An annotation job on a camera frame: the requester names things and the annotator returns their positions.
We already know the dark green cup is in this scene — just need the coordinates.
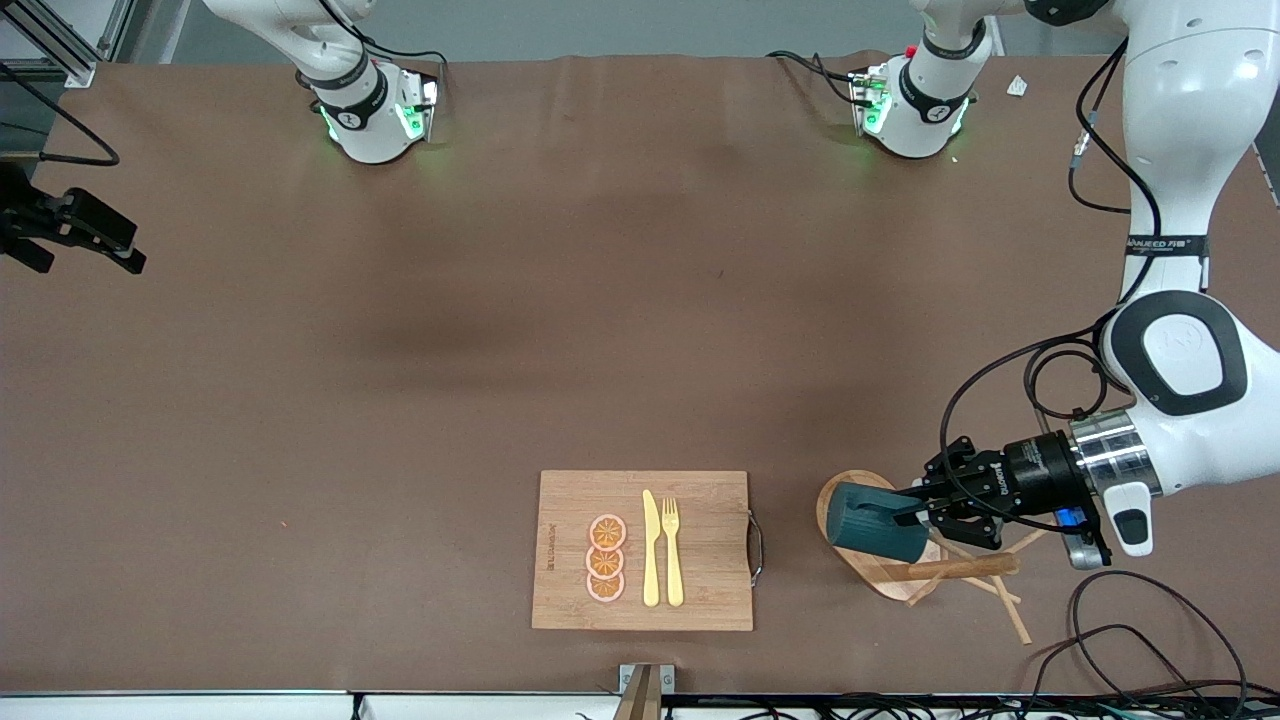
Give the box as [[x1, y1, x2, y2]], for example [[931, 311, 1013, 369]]
[[826, 482, 931, 563]]

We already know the wooden cup rack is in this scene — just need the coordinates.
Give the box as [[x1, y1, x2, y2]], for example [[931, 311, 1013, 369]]
[[815, 470, 1051, 646]]

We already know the bamboo cutting board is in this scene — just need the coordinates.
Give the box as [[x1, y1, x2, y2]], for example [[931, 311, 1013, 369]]
[[531, 470, 764, 632]]

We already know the yellow plastic fork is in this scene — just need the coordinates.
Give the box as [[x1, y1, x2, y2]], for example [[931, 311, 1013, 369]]
[[661, 497, 685, 608]]

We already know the yellow plastic knife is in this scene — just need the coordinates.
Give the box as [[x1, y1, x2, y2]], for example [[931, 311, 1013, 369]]
[[642, 490, 662, 608]]

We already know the brown angled bar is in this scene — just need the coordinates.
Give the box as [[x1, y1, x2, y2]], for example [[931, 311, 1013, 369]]
[[612, 666, 663, 720]]

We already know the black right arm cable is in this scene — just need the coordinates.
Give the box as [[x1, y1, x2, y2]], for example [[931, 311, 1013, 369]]
[[0, 62, 121, 168]]

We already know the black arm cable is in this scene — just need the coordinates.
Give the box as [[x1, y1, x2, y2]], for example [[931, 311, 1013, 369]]
[[938, 40, 1166, 521], [0, 62, 121, 168]]

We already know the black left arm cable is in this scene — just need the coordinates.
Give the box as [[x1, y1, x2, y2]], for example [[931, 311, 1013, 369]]
[[938, 40, 1166, 521]]

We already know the black looped cable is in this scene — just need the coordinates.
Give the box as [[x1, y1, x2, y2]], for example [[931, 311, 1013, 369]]
[[1030, 570, 1251, 720]]

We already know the aluminium frame profile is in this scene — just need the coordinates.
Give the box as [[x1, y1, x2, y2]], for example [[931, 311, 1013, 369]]
[[0, 0, 136, 89]]

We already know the black right base cable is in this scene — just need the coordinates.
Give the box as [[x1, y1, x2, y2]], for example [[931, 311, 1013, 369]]
[[318, 0, 448, 101]]

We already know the black base cable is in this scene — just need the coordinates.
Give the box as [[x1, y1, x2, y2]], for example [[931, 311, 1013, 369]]
[[318, 0, 448, 101], [767, 50, 863, 106]]

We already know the black left base cable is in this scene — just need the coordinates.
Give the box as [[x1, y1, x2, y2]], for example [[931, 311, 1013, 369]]
[[767, 50, 863, 106]]

